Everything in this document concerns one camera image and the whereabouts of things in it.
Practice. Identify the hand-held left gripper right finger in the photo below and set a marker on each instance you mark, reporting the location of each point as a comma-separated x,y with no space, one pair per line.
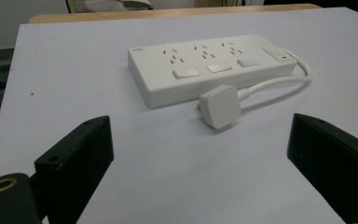
335,165

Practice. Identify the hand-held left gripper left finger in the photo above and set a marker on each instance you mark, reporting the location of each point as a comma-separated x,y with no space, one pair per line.
74,161

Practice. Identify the white power plug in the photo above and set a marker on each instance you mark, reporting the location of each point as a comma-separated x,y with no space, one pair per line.
220,106

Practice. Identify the white power strip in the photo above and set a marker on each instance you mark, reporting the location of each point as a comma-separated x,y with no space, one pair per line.
205,67

